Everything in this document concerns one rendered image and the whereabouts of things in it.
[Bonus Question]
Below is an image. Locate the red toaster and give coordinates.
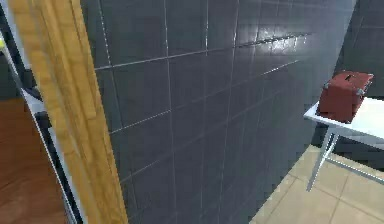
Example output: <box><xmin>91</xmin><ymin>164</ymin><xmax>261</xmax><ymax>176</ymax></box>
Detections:
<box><xmin>315</xmin><ymin>70</ymin><xmax>375</xmax><ymax>124</ymax></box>

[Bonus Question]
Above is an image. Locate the white metal table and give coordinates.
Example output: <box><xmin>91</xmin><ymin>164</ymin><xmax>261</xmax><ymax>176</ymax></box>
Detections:
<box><xmin>303</xmin><ymin>96</ymin><xmax>384</xmax><ymax>193</ymax></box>

